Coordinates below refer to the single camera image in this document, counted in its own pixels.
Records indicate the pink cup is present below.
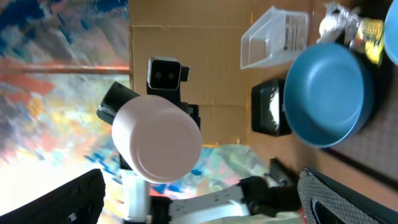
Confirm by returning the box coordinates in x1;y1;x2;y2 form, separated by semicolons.
112;95;202;184

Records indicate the crumpled aluminium foil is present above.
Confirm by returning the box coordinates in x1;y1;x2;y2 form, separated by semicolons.
325;2;361;50

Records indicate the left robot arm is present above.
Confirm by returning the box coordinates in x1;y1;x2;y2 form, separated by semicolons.
97;82;301;223

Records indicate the black tray bin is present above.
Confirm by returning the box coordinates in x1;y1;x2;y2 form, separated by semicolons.
251;78;292;137

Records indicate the light blue bowl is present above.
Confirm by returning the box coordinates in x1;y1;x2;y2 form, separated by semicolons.
383;0;398;65

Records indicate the clear plastic bin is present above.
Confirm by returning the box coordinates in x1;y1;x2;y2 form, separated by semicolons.
240;6;309;70

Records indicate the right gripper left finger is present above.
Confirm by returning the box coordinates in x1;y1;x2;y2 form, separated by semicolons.
1;169;106;224

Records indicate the crumpled white tissue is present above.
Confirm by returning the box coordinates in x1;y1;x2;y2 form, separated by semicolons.
317;15;344;44

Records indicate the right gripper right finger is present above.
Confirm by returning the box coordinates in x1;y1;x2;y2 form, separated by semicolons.
297;168;397;224

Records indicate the brown serving tray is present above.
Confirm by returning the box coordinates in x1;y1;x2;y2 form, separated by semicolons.
324;51;397;190

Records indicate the yellow green snack wrapper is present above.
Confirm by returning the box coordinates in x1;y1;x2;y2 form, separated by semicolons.
354;18;384;66

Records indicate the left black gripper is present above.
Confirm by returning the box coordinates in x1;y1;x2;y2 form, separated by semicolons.
96;81;201;170

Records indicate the pile of white rice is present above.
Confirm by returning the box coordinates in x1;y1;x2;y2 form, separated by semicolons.
269;90;280;130

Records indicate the dark blue bowl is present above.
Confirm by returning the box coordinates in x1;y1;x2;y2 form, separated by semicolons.
284;43;375;148

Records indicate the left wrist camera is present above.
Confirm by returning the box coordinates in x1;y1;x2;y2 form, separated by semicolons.
146;57;190;92

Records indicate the brown cardboard box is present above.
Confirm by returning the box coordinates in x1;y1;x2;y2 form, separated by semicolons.
129;0;325;144

